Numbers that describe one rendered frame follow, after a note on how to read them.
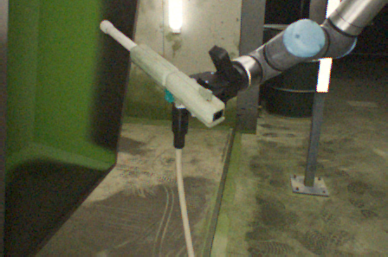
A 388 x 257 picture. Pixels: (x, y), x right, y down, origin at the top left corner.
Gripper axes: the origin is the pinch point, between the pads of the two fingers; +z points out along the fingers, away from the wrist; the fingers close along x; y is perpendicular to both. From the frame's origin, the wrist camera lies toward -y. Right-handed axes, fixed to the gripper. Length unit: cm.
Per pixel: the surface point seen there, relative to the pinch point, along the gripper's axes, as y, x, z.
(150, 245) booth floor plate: 91, 13, 1
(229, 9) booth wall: 52, 117, -146
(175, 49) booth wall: 89, 140, -112
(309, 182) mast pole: 106, -7, -100
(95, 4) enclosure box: -2, 53, -7
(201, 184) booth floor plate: 109, 32, -48
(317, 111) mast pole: 65, 8, -109
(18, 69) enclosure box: 17, 59, 20
